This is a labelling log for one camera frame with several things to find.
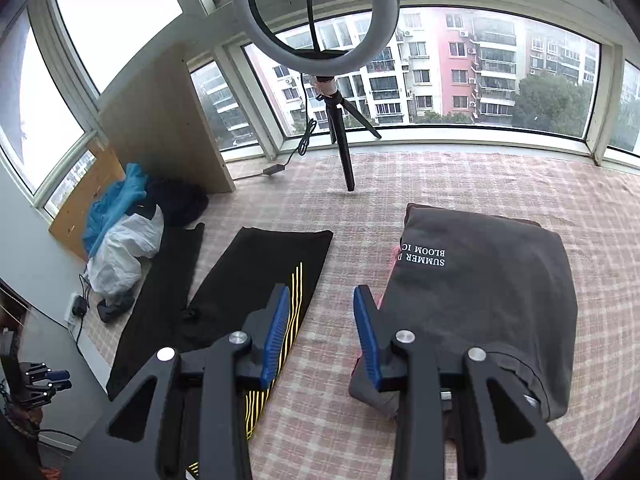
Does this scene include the pink folded garment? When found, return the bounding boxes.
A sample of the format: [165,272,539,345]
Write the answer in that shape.
[376,245,401,309]

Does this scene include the ring light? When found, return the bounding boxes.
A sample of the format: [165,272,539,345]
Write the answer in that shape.
[231,0,402,77]

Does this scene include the black power adapter with cable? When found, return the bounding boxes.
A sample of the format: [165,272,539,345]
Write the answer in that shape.
[232,74,319,182]

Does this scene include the grey folded sweatshirt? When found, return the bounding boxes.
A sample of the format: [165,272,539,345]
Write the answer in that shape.
[381,208,577,422]

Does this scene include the brown folded garment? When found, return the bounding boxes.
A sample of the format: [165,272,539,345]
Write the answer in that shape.
[404,203,541,228]

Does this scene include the plaid pink table cloth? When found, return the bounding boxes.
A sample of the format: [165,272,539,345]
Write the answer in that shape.
[106,152,639,479]

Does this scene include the black sport pants yellow stripes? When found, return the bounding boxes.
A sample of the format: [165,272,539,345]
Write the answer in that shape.
[106,223,333,479]

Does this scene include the light wooden board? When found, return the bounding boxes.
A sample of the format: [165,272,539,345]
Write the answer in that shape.
[99,44,235,194]

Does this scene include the dark navy garment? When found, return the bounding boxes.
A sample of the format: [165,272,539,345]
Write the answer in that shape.
[145,178,208,228]

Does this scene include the white garment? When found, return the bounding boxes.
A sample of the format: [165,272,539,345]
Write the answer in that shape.
[87,206,164,297]

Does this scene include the blue garment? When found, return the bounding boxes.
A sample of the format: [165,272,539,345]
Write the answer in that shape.
[82,162,148,258]

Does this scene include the black tripod stand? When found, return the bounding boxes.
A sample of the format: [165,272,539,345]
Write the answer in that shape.
[312,76,382,192]

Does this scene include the brown wooden board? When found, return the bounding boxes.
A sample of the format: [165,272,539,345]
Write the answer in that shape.
[49,141,125,261]

